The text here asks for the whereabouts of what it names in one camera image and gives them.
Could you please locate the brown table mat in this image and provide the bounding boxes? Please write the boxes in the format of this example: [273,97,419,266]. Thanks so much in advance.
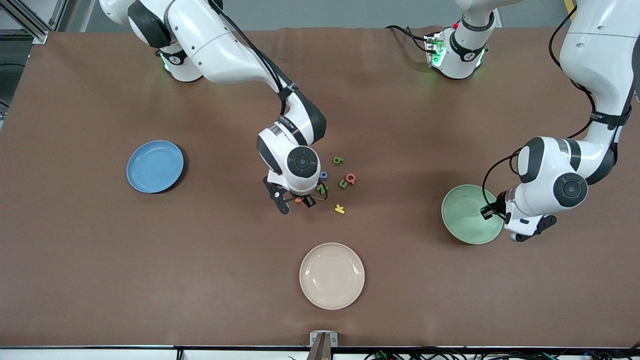
[0,26,640,348]

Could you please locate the grey camera mast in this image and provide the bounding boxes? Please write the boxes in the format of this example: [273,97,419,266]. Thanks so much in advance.
[306,333,333,360]

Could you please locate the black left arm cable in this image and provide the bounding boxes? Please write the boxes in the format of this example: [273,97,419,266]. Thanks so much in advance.
[481,2,598,216]

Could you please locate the grey metal bracket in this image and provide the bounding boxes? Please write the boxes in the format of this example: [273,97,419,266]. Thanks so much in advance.
[309,331,339,360]

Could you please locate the mint green plate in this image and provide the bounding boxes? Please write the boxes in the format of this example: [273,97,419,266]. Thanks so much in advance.
[441,184,506,246]

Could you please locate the tangled black cables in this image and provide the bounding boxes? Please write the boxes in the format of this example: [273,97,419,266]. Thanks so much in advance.
[365,346,640,360]

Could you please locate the beige plate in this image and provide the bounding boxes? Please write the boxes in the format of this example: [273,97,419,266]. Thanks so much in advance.
[299,242,366,311]

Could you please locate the black cable on mat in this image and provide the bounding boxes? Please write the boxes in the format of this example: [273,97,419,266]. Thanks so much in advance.
[385,25,432,53]

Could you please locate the white table edge strip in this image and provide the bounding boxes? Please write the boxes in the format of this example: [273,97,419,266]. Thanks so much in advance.
[0,346,640,360]

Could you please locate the blue plate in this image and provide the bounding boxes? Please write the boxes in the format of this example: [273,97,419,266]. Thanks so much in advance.
[126,140,185,195]

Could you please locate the aluminium frame profile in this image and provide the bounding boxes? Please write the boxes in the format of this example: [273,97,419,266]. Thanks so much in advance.
[0,0,68,45]

